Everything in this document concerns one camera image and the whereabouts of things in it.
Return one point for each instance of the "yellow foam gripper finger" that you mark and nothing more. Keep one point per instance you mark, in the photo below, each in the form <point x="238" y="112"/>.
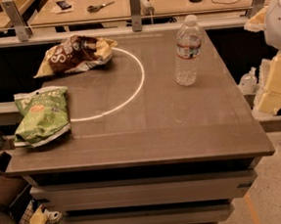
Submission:
<point x="270" y="101"/>
<point x="256" y="22"/>

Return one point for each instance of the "brown chip bag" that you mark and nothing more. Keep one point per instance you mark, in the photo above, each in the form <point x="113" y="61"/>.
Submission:
<point x="76" y="54"/>

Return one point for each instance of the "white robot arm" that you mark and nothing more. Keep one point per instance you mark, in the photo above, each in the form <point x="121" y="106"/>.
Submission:
<point x="268" y="19"/>

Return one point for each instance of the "green chip bag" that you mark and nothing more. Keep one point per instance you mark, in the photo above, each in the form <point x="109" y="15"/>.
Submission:
<point x="45" y="116"/>

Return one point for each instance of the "hand sanitizer bottle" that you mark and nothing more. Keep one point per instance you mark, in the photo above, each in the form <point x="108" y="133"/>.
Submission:
<point x="248" y="82"/>

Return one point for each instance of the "clear plastic water bottle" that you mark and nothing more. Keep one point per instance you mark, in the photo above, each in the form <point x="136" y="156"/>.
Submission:
<point x="187" y="51"/>

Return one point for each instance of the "white power strip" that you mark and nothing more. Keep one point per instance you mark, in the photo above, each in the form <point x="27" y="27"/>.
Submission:
<point x="147" y="7"/>

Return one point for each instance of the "scissors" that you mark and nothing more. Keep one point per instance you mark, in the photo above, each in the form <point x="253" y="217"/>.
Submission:
<point x="97" y="8"/>

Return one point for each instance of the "black phone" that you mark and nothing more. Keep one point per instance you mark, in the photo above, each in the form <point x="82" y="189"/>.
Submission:
<point x="64" y="5"/>

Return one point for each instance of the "grey drawer cabinet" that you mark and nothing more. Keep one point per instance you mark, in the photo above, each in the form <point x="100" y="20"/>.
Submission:
<point x="182" y="199"/>

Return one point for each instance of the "yellow sponge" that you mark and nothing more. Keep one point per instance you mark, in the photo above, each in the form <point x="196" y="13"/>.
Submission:
<point x="38" y="217"/>

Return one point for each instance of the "brown chair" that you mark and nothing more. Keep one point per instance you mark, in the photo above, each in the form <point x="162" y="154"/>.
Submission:
<point x="10" y="187"/>

